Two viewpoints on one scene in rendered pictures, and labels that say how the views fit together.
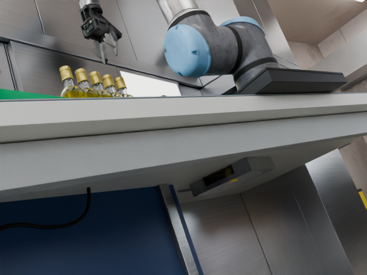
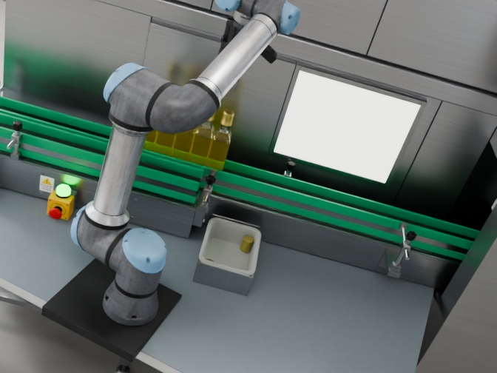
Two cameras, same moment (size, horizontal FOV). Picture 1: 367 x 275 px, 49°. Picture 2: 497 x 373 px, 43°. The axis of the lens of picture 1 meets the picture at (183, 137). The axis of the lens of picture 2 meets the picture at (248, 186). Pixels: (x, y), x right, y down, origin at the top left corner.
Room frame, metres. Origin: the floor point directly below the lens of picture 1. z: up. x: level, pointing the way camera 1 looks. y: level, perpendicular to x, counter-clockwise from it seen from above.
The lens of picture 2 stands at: (0.39, -1.35, 2.09)
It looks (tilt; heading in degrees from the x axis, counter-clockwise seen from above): 34 degrees down; 55
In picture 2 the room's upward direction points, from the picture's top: 17 degrees clockwise
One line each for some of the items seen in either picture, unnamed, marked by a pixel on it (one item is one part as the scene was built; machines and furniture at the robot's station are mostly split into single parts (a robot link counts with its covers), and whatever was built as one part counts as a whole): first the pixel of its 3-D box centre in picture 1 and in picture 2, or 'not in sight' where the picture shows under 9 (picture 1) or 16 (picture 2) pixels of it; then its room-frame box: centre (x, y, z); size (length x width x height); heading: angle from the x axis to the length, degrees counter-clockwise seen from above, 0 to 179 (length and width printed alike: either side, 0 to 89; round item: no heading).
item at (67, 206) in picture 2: not in sight; (61, 203); (0.83, 0.22, 0.79); 0.07 x 0.07 x 0.07; 58
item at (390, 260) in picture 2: not in sight; (398, 254); (1.77, -0.30, 0.90); 0.17 x 0.05 x 0.23; 58
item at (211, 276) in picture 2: not in sight; (228, 250); (1.29, -0.08, 0.79); 0.27 x 0.17 x 0.08; 58
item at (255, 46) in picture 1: (242, 49); (140, 259); (0.93, -0.22, 0.94); 0.13 x 0.12 x 0.14; 124
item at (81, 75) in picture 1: (81, 77); not in sight; (1.15, 0.24, 1.14); 0.04 x 0.04 x 0.04
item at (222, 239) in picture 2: not in sight; (228, 254); (1.27, -0.10, 0.80); 0.22 x 0.17 x 0.09; 58
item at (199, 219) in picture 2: not in sight; (202, 209); (1.24, 0.06, 0.85); 0.09 x 0.04 x 0.07; 58
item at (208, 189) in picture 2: not in sight; (208, 189); (1.23, 0.04, 0.95); 0.17 x 0.03 x 0.12; 58
